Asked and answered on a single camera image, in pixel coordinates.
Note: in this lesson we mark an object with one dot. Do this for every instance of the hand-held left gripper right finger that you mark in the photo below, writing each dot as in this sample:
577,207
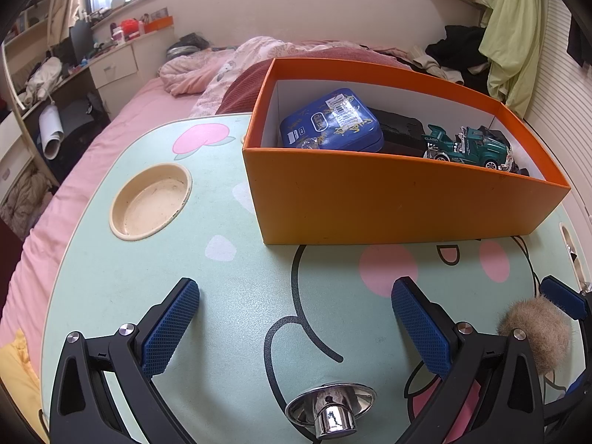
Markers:
423,328

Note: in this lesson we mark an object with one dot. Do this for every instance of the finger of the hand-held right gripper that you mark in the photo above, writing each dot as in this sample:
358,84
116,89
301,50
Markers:
564,298
578,395

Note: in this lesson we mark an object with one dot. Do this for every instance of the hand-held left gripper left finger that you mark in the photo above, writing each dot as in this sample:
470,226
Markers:
171,328

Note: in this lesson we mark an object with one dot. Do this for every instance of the brown fur pompom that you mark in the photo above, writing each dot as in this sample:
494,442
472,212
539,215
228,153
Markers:
552,333

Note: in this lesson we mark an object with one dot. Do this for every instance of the chrome sink plug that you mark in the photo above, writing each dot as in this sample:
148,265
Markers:
330,402

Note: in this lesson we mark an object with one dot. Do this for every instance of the orange cardboard box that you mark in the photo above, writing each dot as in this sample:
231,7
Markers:
370,194

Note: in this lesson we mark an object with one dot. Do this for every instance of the green toy truck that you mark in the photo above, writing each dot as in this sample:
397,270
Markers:
481,145

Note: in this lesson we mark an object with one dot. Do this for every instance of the blue tin box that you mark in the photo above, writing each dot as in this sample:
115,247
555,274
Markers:
323,120

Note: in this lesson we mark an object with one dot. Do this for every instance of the mint green cartoon desktop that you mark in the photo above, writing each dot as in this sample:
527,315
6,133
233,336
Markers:
231,296

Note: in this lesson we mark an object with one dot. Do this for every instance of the yellow cloth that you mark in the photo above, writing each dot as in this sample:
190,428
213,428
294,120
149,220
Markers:
18,374

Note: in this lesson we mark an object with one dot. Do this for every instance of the beige crumpled bedding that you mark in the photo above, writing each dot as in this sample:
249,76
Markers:
23,194

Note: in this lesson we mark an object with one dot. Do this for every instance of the rolled white paper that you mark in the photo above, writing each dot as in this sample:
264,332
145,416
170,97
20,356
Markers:
50,129

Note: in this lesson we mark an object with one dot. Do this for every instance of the dark red pillow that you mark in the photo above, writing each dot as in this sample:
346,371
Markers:
240,85

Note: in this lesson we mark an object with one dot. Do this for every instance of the dark hanging cloth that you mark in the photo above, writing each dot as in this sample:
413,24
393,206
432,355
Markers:
582,41

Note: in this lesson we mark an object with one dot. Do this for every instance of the beige garment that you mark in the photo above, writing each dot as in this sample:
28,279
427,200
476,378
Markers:
432,62

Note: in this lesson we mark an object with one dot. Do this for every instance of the white drawer cabinet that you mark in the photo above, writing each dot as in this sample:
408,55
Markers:
114,64

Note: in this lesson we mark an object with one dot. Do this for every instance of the pink floral quilt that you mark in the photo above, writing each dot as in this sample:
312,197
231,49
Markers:
217,62

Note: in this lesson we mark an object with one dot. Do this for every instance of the light green hanging cloth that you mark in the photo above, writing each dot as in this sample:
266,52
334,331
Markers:
513,32

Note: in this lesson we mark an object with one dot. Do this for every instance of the black clothes pile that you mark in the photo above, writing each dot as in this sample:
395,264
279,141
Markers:
458,44

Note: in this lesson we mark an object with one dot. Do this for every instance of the grey folded garment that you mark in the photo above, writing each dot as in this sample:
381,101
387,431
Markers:
185,46

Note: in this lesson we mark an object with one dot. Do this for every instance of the white cloth bundle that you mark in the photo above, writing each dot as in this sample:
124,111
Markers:
44,74

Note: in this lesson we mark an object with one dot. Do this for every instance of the black computer monitor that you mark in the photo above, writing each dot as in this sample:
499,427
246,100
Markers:
81,41

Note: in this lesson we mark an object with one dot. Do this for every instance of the red container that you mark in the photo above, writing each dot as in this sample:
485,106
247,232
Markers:
129,27

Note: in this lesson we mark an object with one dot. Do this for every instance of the orange storage bin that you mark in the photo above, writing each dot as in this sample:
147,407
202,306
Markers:
159,24

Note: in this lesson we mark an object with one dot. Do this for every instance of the white bookshelf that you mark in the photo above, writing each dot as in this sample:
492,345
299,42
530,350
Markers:
27,32

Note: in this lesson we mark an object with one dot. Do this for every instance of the beige curtain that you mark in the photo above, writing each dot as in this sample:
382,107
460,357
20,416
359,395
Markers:
64,4

